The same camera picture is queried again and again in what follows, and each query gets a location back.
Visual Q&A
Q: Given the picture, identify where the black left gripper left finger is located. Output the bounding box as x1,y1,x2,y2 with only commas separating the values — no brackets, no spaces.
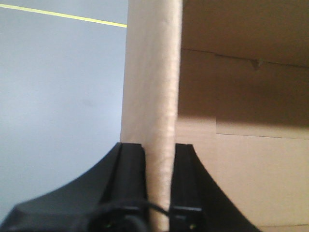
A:
0,143,149,232

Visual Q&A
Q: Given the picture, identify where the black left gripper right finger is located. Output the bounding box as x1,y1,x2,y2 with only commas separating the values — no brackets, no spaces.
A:
169,144,259,232

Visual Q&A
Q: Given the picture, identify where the brown EcoFlow cardboard box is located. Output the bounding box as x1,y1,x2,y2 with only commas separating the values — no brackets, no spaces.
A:
121,0,309,232

